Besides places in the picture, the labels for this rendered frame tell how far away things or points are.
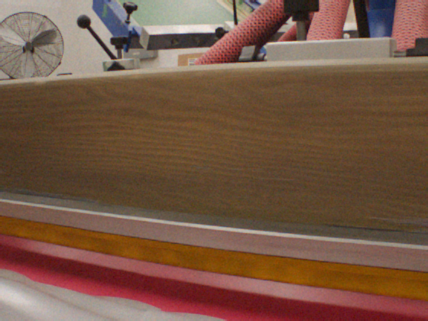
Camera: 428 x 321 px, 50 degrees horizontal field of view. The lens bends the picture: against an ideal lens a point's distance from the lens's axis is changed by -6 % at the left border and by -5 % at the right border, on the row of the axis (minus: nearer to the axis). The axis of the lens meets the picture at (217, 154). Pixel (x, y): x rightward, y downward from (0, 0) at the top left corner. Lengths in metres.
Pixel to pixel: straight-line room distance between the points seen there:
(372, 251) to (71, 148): 0.15
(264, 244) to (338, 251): 0.03
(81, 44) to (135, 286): 5.60
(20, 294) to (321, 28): 0.57
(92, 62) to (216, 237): 5.54
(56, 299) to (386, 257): 0.14
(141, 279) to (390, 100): 0.15
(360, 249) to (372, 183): 0.03
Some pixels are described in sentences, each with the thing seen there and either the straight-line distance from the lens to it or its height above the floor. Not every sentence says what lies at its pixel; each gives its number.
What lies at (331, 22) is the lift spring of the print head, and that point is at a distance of 0.73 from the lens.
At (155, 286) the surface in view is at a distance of 0.25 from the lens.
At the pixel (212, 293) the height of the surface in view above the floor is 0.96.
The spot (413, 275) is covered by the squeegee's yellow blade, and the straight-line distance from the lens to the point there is 0.21.
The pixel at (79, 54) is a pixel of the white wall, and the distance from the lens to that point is 5.82.
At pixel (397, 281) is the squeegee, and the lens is 0.21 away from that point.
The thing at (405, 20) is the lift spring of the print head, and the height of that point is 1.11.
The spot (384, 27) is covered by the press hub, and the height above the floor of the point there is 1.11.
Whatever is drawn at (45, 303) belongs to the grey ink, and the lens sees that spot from 0.23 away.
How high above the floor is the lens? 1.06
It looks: 11 degrees down
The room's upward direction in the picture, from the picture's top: 3 degrees counter-clockwise
